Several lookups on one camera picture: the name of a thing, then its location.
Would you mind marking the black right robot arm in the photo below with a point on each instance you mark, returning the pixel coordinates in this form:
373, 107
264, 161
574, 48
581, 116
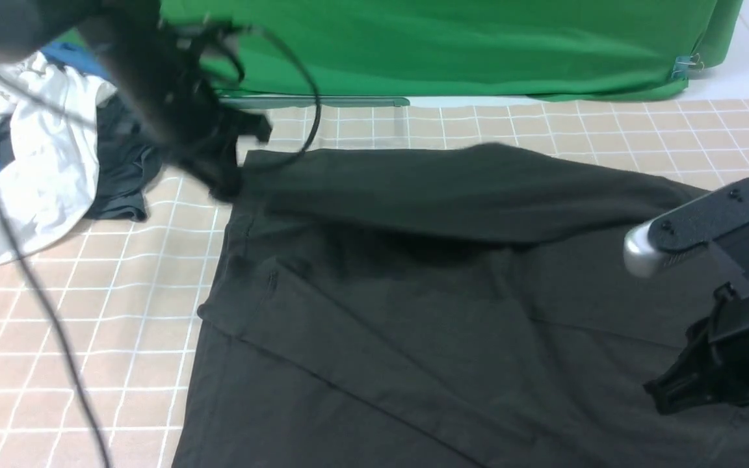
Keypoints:
713, 368

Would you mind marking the green backdrop cloth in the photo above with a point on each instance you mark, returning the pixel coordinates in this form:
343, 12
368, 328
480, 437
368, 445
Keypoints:
551, 50

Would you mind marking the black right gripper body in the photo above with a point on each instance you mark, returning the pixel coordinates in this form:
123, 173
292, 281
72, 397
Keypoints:
713, 368

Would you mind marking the dark teal crumpled garment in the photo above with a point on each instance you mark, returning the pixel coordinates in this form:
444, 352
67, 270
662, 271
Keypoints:
128, 164

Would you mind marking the blue binder clip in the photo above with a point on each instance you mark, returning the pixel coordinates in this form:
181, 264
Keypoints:
685, 65

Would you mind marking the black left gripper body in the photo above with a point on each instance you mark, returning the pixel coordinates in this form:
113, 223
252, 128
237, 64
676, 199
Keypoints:
157, 71

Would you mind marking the dark gray long-sleeve top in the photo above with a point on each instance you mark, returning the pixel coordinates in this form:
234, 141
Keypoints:
446, 308

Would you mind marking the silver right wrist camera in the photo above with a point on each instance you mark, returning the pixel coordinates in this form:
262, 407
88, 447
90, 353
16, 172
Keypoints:
718, 223

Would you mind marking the blue crumpled garment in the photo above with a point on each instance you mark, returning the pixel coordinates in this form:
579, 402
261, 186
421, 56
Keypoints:
63, 56

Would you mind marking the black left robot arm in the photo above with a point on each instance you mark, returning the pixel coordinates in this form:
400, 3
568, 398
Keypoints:
26, 26

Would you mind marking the white crumpled garment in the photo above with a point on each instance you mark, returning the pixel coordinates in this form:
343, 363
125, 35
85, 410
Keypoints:
50, 113

